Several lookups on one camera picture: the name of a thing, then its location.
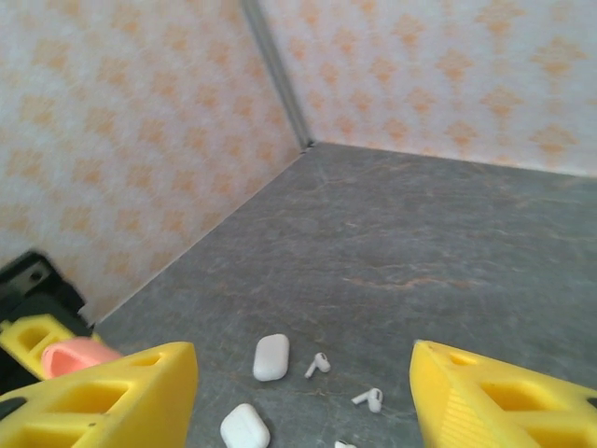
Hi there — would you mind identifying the large white earbud case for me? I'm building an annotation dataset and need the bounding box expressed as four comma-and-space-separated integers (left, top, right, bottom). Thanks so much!
219, 402, 271, 448

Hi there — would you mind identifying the salmon pink earbud case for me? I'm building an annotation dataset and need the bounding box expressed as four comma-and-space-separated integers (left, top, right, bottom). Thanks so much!
40, 339, 123, 380

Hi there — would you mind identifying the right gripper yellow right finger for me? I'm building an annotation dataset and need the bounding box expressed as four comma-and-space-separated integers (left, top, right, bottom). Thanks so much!
410, 339, 597, 448

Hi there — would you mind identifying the small white earbud case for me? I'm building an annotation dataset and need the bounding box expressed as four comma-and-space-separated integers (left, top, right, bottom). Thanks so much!
252, 332, 291, 383

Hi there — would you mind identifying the aluminium frame post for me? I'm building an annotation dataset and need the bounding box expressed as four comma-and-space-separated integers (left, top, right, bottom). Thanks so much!
240, 0, 316, 153

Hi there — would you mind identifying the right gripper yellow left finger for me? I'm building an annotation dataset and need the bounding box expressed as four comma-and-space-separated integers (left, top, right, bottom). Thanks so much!
0, 341, 200, 448

